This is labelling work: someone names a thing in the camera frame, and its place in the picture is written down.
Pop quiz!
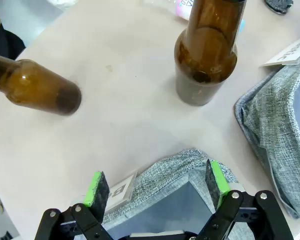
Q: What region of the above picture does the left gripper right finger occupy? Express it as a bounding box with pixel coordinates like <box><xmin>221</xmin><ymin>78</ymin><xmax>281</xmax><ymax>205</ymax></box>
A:
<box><xmin>197</xmin><ymin>159</ymin><xmax>295</xmax><ymax>240</ymax></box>

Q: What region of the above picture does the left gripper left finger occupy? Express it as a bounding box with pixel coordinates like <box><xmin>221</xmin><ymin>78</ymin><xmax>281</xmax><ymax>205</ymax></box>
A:
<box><xmin>34</xmin><ymin>171</ymin><xmax>111</xmax><ymax>240</ymax></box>

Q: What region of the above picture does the brown glass bottle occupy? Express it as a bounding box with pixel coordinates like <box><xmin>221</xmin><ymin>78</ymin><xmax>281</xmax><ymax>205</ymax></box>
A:
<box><xmin>0</xmin><ymin>52</ymin><xmax>82</xmax><ymax>117</ymax></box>
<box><xmin>174</xmin><ymin>0</ymin><xmax>247</xmax><ymax>107</ymax></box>

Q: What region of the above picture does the crushed pink-label plastic bottle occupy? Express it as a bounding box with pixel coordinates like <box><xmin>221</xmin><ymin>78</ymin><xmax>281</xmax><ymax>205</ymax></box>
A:
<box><xmin>143</xmin><ymin>0</ymin><xmax>198</xmax><ymax>21</ymax></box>

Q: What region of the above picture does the crushed dark can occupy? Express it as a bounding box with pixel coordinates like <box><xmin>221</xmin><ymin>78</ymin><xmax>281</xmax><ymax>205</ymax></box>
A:
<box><xmin>264</xmin><ymin>0</ymin><xmax>295</xmax><ymax>15</ymax></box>

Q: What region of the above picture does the grey fabric bottle basket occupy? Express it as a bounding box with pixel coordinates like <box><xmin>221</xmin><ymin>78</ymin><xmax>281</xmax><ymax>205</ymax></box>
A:
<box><xmin>99</xmin><ymin>148</ymin><xmax>256</xmax><ymax>240</ymax></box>

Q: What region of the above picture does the grey fabric plastic basket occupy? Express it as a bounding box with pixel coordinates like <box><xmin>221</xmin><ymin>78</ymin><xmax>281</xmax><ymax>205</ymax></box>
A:
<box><xmin>234</xmin><ymin>53</ymin><xmax>300</xmax><ymax>221</ymax></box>

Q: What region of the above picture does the white Bottle label card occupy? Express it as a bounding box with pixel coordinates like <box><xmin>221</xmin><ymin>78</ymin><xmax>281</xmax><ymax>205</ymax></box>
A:
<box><xmin>103</xmin><ymin>171</ymin><xmax>138</xmax><ymax>213</ymax></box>

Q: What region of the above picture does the white Plastic label card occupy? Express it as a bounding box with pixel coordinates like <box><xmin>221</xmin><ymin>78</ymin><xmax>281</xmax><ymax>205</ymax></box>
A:
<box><xmin>261</xmin><ymin>36</ymin><xmax>300</xmax><ymax>68</ymax></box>

